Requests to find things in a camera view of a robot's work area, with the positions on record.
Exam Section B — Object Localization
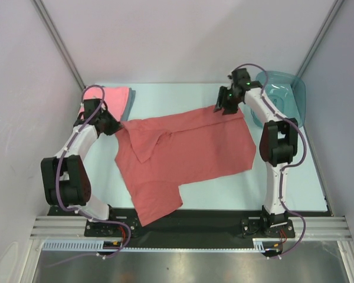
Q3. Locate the left aluminium corner post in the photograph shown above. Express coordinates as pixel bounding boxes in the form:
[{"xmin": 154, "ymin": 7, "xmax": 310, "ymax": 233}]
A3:
[{"xmin": 31, "ymin": 0, "xmax": 86, "ymax": 90}]

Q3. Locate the aluminium front rail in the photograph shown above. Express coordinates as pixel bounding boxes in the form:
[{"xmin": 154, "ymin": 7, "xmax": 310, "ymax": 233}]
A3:
[{"xmin": 30, "ymin": 216, "xmax": 352, "ymax": 241}]

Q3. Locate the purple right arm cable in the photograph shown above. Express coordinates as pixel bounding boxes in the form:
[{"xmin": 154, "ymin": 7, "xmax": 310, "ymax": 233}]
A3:
[{"xmin": 230, "ymin": 64, "xmax": 307, "ymax": 260}]

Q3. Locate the aluminium corner post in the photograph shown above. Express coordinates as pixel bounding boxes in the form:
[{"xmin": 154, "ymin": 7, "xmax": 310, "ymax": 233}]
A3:
[
  {"xmin": 31, "ymin": 0, "xmax": 86, "ymax": 90},
  {"xmin": 295, "ymin": 0, "xmax": 346, "ymax": 77}
]

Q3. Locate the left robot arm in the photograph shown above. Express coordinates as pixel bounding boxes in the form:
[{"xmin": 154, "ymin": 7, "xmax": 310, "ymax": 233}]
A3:
[{"xmin": 41, "ymin": 98, "xmax": 121, "ymax": 236}]

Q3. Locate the right aluminium corner post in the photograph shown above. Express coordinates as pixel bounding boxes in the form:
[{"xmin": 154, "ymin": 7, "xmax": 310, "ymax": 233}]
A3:
[{"xmin": 295, "ymin": 0, "xmax": 346, "ymax": 77}]

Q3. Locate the folded grey t shirt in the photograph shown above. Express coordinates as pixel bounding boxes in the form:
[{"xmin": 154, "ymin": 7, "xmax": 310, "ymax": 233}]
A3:
[{"xmin": 120, "ymin": 88, "xmax": 136, "ymax": 121}]

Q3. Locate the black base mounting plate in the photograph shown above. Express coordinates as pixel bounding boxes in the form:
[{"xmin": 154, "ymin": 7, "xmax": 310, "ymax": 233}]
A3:
[{"xmin": 47, "ymin": 206, "xmax": 303, "ymax": 248}]

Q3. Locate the teal plastic basin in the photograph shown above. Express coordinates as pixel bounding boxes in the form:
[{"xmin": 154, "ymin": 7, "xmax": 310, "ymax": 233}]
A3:
[{"xmin": 255, "ymin": 71, "xmax": 306, "ymax": 128}]

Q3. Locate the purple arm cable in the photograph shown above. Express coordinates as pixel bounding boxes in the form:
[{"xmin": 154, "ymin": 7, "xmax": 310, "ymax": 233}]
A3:
[
  {"xmin": 44, "ymin": 84, "xmax": 132, "ymax": 268},
  {"xmin": 230, "ymin": 64, "xmax": 307, "ymax": 260}
]

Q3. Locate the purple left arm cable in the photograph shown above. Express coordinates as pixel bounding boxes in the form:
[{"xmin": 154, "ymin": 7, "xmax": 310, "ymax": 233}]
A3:
[{"xmin": 44, "ymin": 84, "xmax": 132, "ymax": 268}]

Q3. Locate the folded pink t shirt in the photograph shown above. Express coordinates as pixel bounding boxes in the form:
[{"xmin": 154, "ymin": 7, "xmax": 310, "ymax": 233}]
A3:
[{"xmin": 82, "ymin": 87, "xmax": 129, "ymax": 121}]

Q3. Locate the grey slotted cable duct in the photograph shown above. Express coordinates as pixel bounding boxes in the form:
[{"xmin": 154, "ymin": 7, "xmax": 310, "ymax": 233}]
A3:
[{"xmin": 42, "ymin": 239, "xmax": 281, "ymax": 254}]

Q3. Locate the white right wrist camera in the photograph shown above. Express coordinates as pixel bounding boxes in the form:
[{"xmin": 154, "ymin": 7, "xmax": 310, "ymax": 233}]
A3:
[{"xmin": 227, "ymin": 70, "xmax": 237, "ymax": 84}]

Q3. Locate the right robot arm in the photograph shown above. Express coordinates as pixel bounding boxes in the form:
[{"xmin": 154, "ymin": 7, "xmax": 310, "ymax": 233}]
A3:
[{"xmin": 214, "ymin": 64, "xmax": 299, "ymax": 236}]

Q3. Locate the red t shirt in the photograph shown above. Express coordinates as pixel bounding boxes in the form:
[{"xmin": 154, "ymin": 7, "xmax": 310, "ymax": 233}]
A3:
[{"xmin": 115, "ymin": 106, "xmax": 256, "ymax": 226}]

